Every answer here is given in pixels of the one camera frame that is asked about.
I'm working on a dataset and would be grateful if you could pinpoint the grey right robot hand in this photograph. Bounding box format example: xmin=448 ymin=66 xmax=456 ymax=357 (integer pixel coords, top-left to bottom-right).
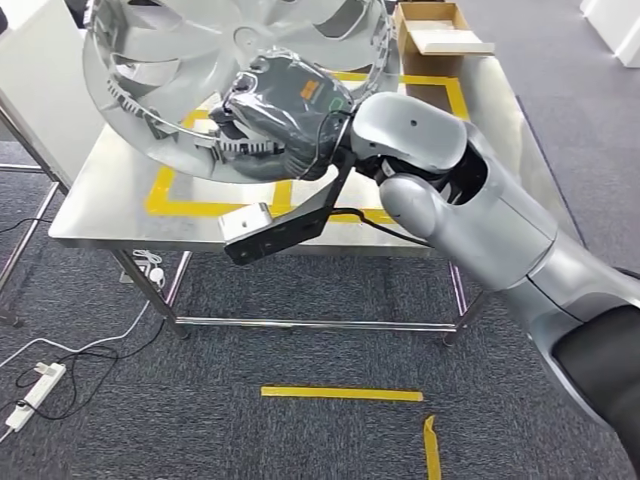
xmin=208 ymin=47 xmax=356 ymax=181

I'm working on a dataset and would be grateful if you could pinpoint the grey plastic hubcap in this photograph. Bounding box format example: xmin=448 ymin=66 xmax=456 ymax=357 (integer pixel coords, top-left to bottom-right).
xmin=82 ymin=0 xmax=396 ymax=185

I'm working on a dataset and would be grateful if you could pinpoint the yellow tape on workbench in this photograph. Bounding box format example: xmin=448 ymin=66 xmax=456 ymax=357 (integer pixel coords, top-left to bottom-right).
xmin=143 ymin=69 xmax=471 ymax=227

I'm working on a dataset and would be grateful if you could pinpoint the stainless steel workbench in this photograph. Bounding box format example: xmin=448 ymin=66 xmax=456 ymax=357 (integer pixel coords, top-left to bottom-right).
xmin=48 ymin=0 xmax=586 ymax=349

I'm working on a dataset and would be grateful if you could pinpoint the open cardboard box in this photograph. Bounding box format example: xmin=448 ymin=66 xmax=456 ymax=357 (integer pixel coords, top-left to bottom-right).
xmin=392 ymin=1 xmax=496 ymax=58

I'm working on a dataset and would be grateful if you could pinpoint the long yellow floor tape strip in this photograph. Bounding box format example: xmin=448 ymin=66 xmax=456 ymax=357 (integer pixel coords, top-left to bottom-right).
xmin=260 ymin=386 xmax=424 ymax=403

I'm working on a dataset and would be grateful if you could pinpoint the white panel table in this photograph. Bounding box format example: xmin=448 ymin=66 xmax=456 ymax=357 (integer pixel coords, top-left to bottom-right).
xmin=0 ymin=0 xmax=106 ymax=329

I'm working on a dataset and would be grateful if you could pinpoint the short yellow floor tape strip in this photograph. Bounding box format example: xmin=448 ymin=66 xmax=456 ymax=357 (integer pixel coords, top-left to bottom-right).
xmin=423 ymin=415 xmax=444 ymax=480

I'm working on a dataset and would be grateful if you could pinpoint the white power strip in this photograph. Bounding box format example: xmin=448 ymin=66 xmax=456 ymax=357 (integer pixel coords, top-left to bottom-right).
xmin=5 ymin=362 xmax=67 ymax=434

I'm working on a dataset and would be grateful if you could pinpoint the white furniture block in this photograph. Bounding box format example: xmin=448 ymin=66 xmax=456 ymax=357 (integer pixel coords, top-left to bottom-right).
xmin=580 ymin=0 xmax=640 ymax=69

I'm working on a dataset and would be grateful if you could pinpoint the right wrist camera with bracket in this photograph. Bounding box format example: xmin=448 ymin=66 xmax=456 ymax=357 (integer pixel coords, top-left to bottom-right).
xmin=218 ymin=148 xmax=356 ymax=268

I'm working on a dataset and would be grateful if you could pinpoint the white charger with cord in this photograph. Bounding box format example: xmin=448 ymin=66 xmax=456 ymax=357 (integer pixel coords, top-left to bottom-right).
xmin=132 ymin=249 xmax=166 ymax=289

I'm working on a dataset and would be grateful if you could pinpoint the thin white power cable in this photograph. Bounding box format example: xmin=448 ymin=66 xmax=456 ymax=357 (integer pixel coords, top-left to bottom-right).
xmin=0 ymin=301 xmax=151 ymax=369

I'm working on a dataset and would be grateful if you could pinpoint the black floor cable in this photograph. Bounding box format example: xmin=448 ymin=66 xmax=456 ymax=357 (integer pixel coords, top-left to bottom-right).
xmin=0 ymin=317 xmax=166 ymax=422

